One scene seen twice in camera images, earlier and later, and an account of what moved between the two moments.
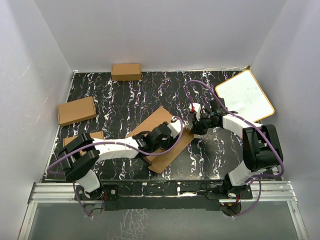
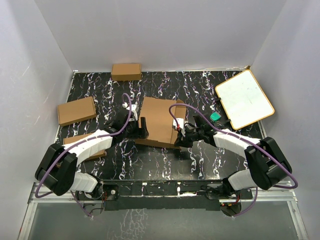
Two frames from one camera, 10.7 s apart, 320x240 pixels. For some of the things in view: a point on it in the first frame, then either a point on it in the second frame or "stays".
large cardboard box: (160, 161) -> (156, 113)
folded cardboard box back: (126, 72) stays
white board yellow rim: (244, 97) stays
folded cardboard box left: (76, 110) stays
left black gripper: (170, 140) -> (141, 133)
